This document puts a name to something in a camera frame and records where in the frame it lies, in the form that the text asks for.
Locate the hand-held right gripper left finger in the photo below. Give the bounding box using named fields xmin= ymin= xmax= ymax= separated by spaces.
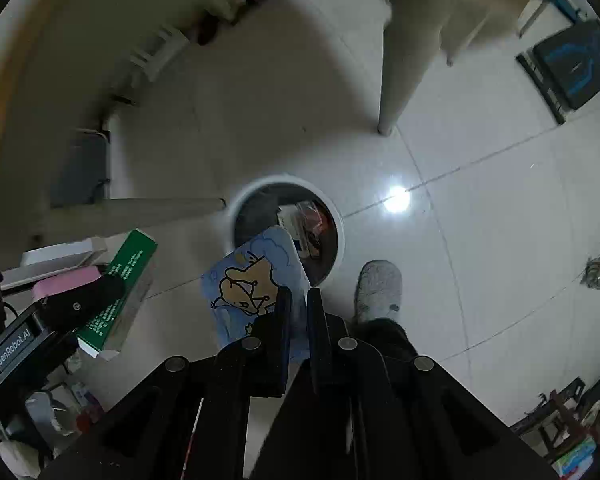
xmin=40 ymin=287 xmax=292 ymax=480

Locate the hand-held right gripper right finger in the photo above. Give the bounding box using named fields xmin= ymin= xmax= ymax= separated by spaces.
xmin=250 ymin=287 xmax=561 ymax=480

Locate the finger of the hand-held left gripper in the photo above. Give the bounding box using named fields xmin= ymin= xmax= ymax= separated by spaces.
xmin=42 ymin=275 xmax=126 ymax=334

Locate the green cardboard box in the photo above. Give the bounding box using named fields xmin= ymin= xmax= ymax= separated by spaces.
xmin=76 ymin=228 xmax=159 ymax=361

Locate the blue cartoon bear packet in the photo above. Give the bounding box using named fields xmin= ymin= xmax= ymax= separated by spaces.
xmin=201 ymin=225 xmax=311 ymax=364

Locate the white round trash bin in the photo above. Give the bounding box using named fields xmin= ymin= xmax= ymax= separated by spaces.
xmin=226 ymin=175 xmax=346 ymax=288

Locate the pink suitcase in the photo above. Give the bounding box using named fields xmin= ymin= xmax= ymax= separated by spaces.
xmin=32 ymin=266 xmax=104 ymax=303

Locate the person's right leg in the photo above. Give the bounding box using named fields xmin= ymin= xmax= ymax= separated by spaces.
xmin=349 ymin=318 xmax=418 ymax=361

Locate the grey fuzzy slipper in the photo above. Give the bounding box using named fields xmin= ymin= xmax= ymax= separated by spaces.
xmin=354 ymin=259 xmax=404 ymax=324

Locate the orange snack packet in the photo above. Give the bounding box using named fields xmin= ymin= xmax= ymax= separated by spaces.
xmin=74 ymin=384 xmax=106 ymax=433

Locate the red packet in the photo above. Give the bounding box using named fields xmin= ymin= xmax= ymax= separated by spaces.
xmin=296 ymin=200 xmax=331 ymax=241

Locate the small white box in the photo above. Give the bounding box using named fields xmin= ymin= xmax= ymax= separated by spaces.
xmin=277 ymin=203 xmax=307 ymax=242

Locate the dark grey suitcase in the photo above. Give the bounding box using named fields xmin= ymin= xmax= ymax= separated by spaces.
xmin=49 ymin=129 xmax=112 ymax=209

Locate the white slatted stand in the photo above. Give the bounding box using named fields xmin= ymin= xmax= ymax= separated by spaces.
xmin=129 ymin=24 xmax=190 ymax=82

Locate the dark wooden stool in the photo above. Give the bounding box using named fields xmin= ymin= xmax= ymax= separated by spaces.
xmin=510 ymin=377 xmax=600 ymax=466

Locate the beige table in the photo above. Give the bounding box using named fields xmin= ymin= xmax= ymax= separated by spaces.
xmin=0 ymin=0 xmax=462 ymax=241

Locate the colourful printed box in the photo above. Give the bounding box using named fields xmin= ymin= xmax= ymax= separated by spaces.
xmin=552 ymin=436 xmax=599 ymax=479

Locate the black blue fitness board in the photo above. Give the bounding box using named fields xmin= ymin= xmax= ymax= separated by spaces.
xmin=516 ymin=19 xmax=600 ymax=125

